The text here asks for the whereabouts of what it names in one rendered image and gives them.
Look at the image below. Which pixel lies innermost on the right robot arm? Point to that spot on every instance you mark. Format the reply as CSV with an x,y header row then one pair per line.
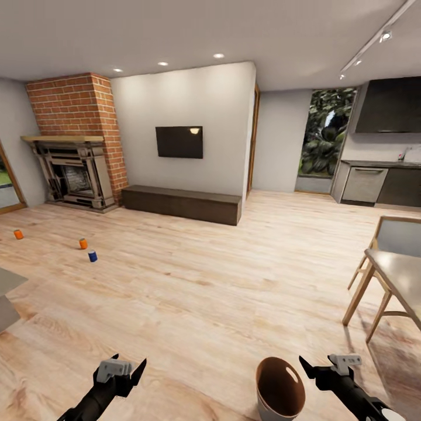
x,y
340,379

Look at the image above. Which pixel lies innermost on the trash can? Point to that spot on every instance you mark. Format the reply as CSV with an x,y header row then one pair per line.
x,y
279,396

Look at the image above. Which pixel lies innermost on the cabinet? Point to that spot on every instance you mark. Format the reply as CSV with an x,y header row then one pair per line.
x,y
388,106
198,205

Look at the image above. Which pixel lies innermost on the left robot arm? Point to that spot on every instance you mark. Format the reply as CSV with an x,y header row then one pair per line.
x,y
112,378

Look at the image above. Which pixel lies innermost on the breakfast table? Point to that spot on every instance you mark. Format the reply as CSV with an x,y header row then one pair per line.
x,y
401,273

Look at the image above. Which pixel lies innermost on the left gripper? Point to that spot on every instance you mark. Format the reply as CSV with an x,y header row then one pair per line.
x,y
104,393

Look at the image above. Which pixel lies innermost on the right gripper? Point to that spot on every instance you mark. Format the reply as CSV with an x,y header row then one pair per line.
x,y
327,379

